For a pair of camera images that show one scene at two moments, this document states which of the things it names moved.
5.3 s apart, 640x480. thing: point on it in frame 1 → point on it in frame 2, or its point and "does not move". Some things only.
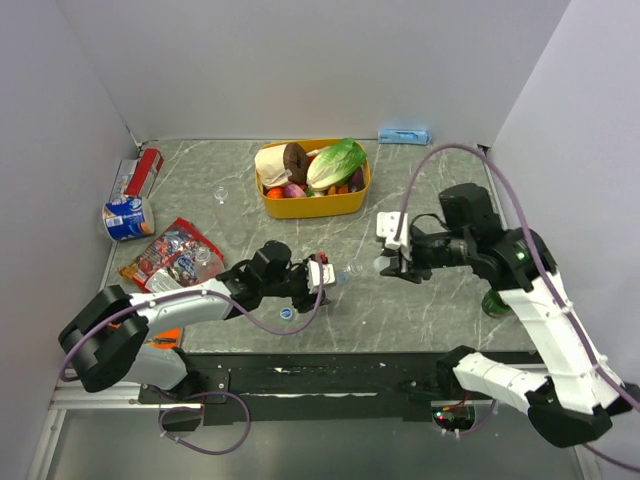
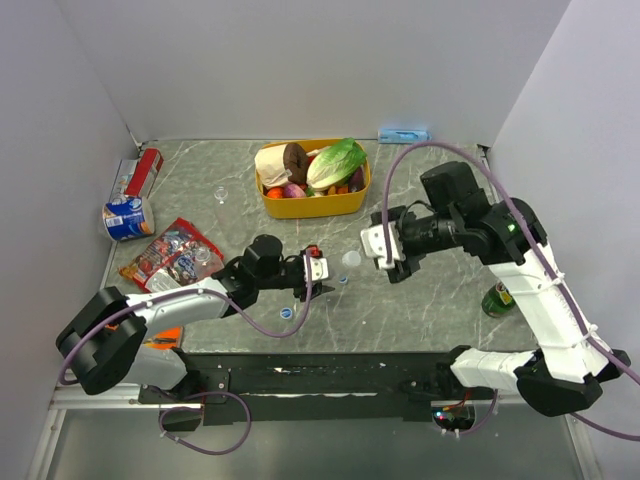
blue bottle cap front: (286, 313) does not move
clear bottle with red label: (352, 269) → (351, 258)
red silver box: (137, 177) does not move
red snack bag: (180, 256) does not move
